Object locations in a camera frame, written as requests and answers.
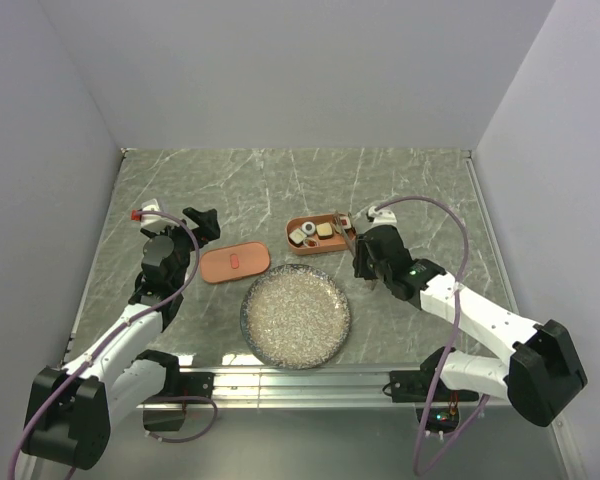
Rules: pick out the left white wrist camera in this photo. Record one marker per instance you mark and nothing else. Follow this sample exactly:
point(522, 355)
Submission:
point(147, 218)

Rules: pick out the orange lunch box lid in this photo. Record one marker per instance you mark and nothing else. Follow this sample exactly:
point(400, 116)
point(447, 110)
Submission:
point(234, 262)

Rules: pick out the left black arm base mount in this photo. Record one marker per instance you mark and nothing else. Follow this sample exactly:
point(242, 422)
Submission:
point(196, 384)

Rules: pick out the metal tongs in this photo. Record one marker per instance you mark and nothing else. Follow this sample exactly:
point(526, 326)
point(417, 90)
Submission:
point(350, 243)

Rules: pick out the speckled round plate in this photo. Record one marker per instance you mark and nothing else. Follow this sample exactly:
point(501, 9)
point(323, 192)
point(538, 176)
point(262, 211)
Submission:
point(295, 317)

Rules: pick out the cream topped sushi piece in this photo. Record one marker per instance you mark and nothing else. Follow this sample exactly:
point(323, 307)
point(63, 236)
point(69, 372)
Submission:
point(324, 230)

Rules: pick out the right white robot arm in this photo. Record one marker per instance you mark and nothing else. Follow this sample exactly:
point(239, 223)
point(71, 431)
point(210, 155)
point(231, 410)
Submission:
point(534, 366)

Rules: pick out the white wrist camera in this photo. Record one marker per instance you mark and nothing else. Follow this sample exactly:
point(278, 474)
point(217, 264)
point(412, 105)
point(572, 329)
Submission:
point(378, 217)
point(147, 218)

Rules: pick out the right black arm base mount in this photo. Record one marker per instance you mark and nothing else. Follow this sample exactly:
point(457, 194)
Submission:
point(412, 386)

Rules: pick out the orange topped sushi cup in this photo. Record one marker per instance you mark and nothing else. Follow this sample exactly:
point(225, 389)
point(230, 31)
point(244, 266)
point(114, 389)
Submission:
point(311, 242)

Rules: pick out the white round sushi piece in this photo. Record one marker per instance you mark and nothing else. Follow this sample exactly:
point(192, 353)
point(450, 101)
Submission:
point(309, 228)

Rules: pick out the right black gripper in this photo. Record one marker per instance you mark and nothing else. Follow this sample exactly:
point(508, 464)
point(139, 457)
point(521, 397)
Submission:
point(359, 264)

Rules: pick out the orange lunch box base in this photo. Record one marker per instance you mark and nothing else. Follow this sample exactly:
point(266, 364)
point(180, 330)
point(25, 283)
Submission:
point(333, 244)

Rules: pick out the red topped sushi piece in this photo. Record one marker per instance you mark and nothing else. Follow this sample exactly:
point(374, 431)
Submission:
point(343, 224)

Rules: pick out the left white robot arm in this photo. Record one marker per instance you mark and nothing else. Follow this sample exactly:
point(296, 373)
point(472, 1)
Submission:
point(73, 409)

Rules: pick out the aluminium front rail frame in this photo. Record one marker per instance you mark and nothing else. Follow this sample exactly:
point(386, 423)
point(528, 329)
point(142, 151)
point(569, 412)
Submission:
point(330, 385)

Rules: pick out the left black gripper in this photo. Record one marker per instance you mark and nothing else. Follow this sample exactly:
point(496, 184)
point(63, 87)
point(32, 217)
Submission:
point(207, 228)

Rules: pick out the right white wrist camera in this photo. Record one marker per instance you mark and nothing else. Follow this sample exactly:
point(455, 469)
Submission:
point(378, 217)

